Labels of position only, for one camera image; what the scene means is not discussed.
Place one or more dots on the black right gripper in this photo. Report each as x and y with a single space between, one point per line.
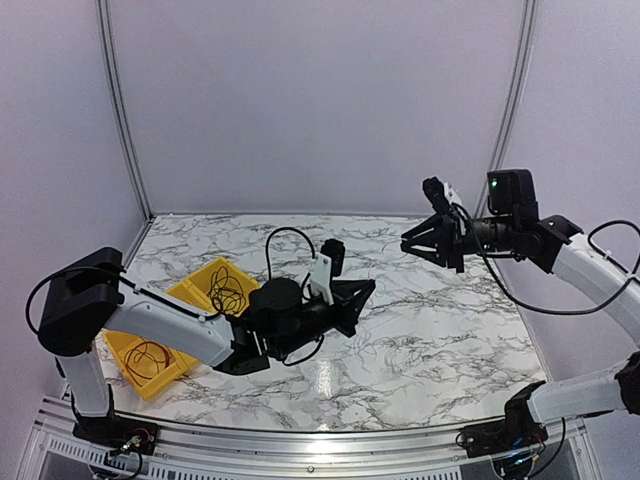
448 252

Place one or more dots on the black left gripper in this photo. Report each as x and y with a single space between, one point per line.
350 303

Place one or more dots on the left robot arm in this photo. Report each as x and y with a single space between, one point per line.
280 317

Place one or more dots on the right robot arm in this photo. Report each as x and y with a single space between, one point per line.
557 246

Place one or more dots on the yellow bin right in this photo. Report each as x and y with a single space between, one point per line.
219 288

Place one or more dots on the yellow bin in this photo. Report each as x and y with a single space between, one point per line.
148 366
219 288

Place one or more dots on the yellow bin left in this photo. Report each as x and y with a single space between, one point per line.
148 366

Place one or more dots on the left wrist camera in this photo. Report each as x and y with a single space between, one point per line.
328 264

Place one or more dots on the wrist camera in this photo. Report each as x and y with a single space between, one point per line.
328 264
442 197

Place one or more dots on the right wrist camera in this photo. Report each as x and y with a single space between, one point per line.
442 197

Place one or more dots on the right frame post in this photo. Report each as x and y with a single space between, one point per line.
524 46

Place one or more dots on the frame post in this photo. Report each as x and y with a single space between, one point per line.
120 114
524 46

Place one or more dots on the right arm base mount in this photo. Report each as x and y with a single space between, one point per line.
517 429

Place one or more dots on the aluminium front rail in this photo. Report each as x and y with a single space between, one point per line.
191 451

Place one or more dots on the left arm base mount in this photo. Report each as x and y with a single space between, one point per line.
113 430

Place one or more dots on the left frame post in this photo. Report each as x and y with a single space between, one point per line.
120 114

